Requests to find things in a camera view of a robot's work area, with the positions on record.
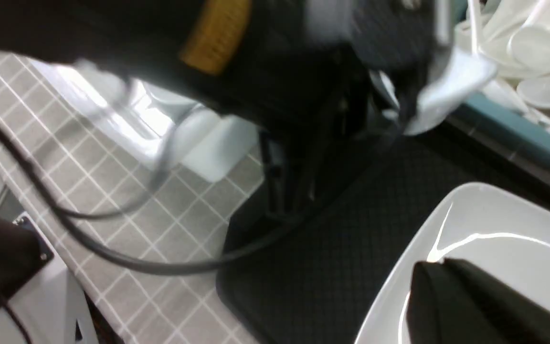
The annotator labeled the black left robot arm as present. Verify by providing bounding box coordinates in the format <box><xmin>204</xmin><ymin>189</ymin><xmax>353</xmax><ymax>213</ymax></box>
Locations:
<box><xmin>0</xmin><ymin>0</ymin><xmax>438</xmax><ymax>218</ymax></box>

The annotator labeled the teal plastic bin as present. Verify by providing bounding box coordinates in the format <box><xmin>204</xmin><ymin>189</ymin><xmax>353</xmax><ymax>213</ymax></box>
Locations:
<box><xmin>458</xmin><ymin>1</ymin><xmax>550</xmax><ymax>165</ymax></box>

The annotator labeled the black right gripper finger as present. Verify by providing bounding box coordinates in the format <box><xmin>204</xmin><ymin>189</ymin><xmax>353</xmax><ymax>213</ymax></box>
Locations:
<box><xmin>406</xmin><ymin>259</ymin><xmax>550</xmax><ymax>344</ymax></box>

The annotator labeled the white bowl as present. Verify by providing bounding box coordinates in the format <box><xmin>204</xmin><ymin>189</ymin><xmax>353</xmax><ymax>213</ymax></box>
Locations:
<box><xmin>366</xmin><ymin>47</ymin><xmax>497</xmax><ymax>136</ymax></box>

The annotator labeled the black cable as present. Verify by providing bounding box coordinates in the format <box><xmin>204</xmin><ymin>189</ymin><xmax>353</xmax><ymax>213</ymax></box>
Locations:
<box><xmin>0</xmin><ymin>103</ymin><xmax>390</xmax><ymax>277</ymax></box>

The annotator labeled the pile of white spoons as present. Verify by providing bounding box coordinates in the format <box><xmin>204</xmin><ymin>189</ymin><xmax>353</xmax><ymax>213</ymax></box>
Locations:
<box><xmin>455</xmin><ymin>0</ymin><xmax>550</xmax><ymax>133</ymax></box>

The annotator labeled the large white plastic tub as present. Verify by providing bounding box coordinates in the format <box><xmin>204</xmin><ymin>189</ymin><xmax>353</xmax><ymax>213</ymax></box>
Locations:
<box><xmin>31</xmin><ymin>60</ymin><xmax>258</xmax><ymax>183</ymax></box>

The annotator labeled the black serving tray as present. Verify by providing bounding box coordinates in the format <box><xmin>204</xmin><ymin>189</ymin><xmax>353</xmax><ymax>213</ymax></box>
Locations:
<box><xmin>216</xmin><ymin>123</ymin><xmax>550</xmax><ymax>344</ymax></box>

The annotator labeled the large white rectangular plate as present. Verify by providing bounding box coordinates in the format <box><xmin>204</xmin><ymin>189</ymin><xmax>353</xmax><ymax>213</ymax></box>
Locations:
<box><xmin>355</xmin><ymin>183</ymin><xmax>550</xmax><ymax>344</ymax></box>

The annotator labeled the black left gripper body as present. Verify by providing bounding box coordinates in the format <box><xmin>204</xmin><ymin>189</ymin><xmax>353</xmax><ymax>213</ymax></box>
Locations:
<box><xmin>256</xmin><ymin>48</ymin><xmax>400</xmax><ymax>220</ymax></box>

